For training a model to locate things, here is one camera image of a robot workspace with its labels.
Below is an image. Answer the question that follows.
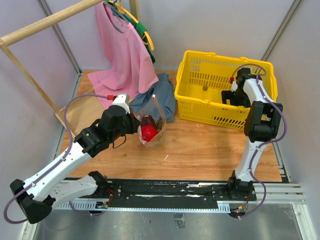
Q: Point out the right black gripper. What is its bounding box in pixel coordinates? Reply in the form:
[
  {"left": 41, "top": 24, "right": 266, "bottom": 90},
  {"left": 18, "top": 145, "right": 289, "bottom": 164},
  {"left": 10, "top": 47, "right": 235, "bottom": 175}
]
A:
[{"left": 221, "top": 88, "right": 251, "bottom": 115}]

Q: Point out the red apple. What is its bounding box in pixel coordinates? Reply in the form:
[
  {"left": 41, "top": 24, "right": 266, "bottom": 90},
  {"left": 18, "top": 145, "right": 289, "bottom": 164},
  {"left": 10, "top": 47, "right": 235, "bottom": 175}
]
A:
[{"left": 141, "top": 125, "right": 157, "bottom": 142}]

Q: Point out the clear zip top bag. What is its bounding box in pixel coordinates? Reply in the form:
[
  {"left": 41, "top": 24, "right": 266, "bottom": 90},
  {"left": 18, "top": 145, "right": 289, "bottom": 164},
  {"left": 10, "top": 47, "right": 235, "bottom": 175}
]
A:
[{"left": 137, "top": 94, "right": 167, "bottom": 148}]

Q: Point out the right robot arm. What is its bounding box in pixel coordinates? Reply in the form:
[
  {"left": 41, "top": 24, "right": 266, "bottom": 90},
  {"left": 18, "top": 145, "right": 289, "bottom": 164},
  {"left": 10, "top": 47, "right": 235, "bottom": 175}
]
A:
[{"left": 221, "top": 63, "right": 285, "bottom": 200}]

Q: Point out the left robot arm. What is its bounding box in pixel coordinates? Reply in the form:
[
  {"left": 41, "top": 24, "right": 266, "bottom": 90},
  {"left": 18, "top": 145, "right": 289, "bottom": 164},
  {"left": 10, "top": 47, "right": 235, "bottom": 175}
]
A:
[{"left": 10, "top": 105, "right": 140, "bottom": 224}]

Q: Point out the wooden clothes rack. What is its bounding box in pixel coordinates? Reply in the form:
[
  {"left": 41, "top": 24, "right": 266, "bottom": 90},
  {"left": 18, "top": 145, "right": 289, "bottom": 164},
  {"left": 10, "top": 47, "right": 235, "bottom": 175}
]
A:
[{"left": 0, "top": 0, "right": 141, "bottom": 135}]

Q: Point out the yellow plastic basket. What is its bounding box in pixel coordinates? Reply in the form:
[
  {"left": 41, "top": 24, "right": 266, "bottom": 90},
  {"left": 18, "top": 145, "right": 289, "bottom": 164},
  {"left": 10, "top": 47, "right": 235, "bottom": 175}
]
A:
[{"left": 174, "top": 50, "right": 278, "bottom": 130}]

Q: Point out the pink t-shirt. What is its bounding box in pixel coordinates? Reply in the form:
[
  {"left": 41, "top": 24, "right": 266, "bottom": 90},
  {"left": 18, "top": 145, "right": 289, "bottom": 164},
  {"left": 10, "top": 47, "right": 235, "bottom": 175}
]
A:
[{"left": 88, "top": 3, "right": 159, "bottom": 109}]

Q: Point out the blue grey cloth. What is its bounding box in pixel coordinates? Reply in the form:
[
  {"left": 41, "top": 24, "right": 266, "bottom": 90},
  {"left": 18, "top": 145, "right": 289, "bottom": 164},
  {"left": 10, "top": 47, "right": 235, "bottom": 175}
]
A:
[{"left": 130, "top": 72, "right": 177, "bottom": 122}]

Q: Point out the yellow clothes hanger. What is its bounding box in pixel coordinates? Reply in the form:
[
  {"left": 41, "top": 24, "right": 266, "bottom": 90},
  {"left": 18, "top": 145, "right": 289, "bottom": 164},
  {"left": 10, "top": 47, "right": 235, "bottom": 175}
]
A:
[{"left": 108, "top": 0, "right": 155, "bottom": 51}]

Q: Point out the green garment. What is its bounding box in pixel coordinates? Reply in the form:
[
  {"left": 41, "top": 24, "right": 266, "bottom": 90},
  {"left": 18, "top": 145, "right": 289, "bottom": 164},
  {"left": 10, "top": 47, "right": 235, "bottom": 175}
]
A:
[{"left": 103, "top": 0, "right": 156, "bottom": 64}]

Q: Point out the grey clothes hanger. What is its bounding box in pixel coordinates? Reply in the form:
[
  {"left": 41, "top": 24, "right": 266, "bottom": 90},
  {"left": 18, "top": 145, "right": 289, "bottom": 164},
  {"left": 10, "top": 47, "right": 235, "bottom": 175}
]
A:
[{"left": 103, "top": 1, "right": 129, "bottom": 35}]

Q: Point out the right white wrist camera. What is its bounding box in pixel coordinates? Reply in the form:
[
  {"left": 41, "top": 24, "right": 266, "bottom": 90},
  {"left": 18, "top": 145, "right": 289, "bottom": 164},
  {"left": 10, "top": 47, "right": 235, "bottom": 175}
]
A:
[{"left": 230, "top": 76, "right": 238, "bottom": 93}]

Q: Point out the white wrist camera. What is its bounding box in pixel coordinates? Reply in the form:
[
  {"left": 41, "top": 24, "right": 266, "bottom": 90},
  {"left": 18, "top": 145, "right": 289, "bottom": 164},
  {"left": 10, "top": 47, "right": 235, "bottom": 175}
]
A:
[
  {"left": 230, "top": 76, "right": 238, "bottom": 93},
  {"left": 107, "top": 93, "right": 130, "bottom": 113}
]

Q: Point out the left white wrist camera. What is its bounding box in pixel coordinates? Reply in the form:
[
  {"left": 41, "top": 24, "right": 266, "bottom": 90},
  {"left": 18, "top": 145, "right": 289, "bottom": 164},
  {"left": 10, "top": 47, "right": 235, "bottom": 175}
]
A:
[{"left": 107, "top": 93, "right": 130, "bottom": 113}]

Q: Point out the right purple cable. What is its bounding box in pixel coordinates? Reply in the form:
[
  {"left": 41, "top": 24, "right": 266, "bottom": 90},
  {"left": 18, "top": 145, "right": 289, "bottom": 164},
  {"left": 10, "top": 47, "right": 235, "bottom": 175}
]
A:
[{"left": 231, "top": 63, "right": 288, "bottom": 218}]

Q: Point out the purple cable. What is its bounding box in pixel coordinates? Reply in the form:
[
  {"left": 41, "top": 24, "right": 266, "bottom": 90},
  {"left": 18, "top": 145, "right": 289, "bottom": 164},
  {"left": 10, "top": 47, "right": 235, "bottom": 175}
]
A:
[
  {"left": 3, "top": 93, "right": 111, "bottom": 224},
  {"left": 231, "top": 63, "right": 288, "bottom": 218}
]

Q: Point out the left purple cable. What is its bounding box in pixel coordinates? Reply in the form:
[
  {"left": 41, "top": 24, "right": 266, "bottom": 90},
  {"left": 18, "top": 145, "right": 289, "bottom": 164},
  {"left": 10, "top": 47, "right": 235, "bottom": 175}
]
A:
[{"left": 3, "top": 93, "right": 111, "bottom": 224}]

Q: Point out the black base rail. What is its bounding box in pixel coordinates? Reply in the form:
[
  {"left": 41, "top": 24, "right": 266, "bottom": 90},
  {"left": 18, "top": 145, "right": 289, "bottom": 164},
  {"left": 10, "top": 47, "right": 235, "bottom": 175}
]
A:
[{"left": 77, "top": 177, "right": 253, "bottom": 211}]

